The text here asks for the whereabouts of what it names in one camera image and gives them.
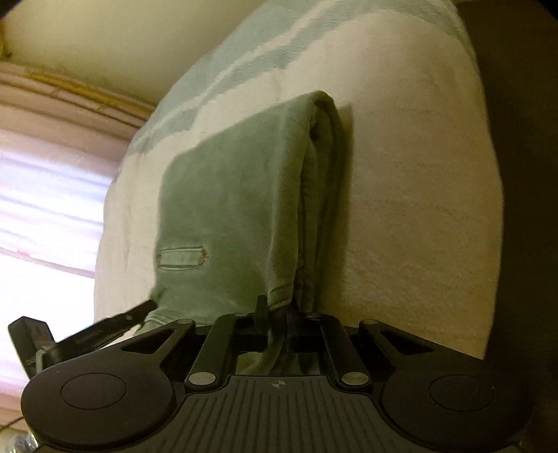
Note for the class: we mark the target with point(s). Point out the bed with pale blanket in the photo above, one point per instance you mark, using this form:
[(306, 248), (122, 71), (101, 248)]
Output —
[(414, 174)]

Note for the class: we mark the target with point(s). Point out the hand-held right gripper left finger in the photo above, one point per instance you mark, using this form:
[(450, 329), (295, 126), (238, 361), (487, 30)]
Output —
[(260, 318)]

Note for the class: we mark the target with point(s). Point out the olive green pants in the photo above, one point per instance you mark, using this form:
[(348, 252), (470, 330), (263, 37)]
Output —
[(235, 196)]

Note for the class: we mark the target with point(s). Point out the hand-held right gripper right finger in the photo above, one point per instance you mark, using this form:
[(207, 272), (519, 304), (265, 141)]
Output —
[(296, 331)]

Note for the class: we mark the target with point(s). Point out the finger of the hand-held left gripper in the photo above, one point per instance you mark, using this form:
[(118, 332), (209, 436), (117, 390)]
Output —
[(104, 326)]

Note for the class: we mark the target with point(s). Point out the pink sheer curtain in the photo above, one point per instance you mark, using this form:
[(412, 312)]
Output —
[(43, 196)]

